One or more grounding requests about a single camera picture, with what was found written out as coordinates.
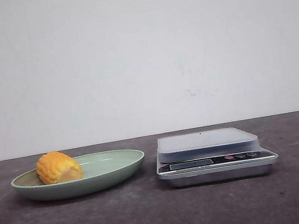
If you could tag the yellow corn cob piece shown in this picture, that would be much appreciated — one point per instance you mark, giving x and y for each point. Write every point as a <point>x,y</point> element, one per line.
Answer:
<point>56,167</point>

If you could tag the silver digital kitchen scale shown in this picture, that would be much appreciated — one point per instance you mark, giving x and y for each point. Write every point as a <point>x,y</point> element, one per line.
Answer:
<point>211,156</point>

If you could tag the green shallow plate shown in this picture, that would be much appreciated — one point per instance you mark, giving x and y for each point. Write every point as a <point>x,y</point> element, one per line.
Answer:
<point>101,170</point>

